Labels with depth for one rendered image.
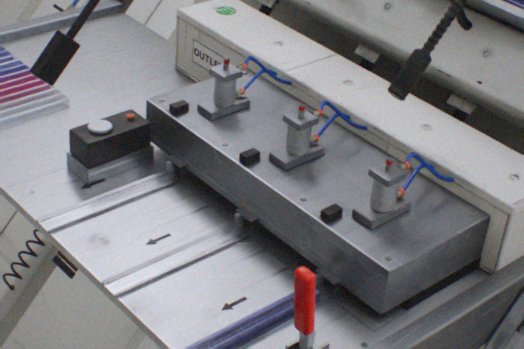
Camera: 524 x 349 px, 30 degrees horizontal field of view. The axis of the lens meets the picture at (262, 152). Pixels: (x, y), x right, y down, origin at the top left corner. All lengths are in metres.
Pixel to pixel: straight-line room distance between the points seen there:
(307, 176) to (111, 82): 0.35
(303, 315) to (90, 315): 2.42
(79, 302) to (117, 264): 2.30
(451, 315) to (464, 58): 0.28
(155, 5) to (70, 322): 1.12
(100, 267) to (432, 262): 0.29
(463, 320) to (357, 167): 0.18
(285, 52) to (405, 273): 0.35
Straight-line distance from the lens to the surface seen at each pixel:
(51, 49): 0.87
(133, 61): 1.21
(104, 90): 1.15
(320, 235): 0.85
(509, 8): 0.96
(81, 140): 0.97
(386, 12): 1.05
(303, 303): 0.72
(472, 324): 0.88
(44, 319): 3.26
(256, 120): 0.98
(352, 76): 1.04
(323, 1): 1.10
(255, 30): 1.12
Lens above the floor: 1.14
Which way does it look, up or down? level
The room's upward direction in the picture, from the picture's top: 34 degrees clockwise
